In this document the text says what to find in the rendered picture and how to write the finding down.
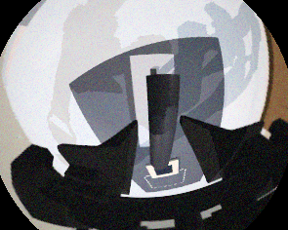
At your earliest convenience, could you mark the cream square tile with dark centre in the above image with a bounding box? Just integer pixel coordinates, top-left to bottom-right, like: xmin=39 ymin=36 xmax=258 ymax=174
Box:
xmin=146 ymin=158 xmax=179 ymax=178

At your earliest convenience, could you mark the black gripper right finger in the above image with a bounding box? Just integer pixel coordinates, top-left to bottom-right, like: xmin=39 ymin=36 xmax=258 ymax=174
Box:
xmin=180 ymin=116 xmax=266 ymax=184

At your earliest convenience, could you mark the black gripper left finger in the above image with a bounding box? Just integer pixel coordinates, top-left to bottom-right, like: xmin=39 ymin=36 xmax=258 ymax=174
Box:
xmin=58 ymin=120 xmax=139 ymax=195

